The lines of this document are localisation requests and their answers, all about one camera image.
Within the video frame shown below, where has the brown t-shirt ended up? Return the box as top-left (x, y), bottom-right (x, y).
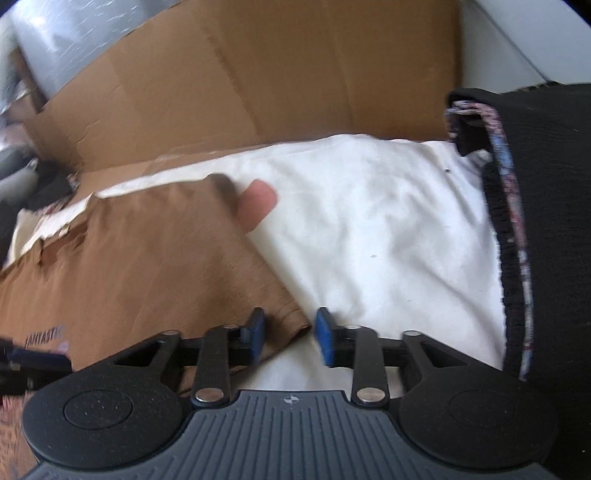
top-left (0, 174), bottom-right (311, 480)

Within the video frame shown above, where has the folded brown cardboard sheet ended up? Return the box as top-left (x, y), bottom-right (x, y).
top-left (23, 0), bottom-right (462, 185)

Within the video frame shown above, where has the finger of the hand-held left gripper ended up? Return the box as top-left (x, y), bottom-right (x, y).
top-left (0, 339), bottom-right (74, 374)

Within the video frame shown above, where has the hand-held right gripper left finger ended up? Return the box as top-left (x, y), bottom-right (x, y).
top-left (111, 307), bottom-right (266, 408)

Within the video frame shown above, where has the folded black knit sweater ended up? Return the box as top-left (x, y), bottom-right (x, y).
top-left (445, 83), bottom-right (591, 480)

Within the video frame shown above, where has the grey plastic wrapped mattress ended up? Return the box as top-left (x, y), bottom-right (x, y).
top-left (9, 0), bottom-right (185, 102)

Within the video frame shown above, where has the crumpled black garment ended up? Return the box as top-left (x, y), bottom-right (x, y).
top-left (0, 159), bottom-right (81, 264)

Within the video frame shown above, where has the grey neck pillow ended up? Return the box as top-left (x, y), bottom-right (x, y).
top-left (0, 152), bottom-right (38, 205)

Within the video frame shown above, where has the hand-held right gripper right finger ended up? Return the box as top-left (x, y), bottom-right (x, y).
top-left (314, 307), bottom-right (467, 408)

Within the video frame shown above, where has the cream bear print blanket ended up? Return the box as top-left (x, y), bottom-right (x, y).
top-left (9, 134), bottom-right (506, 398)

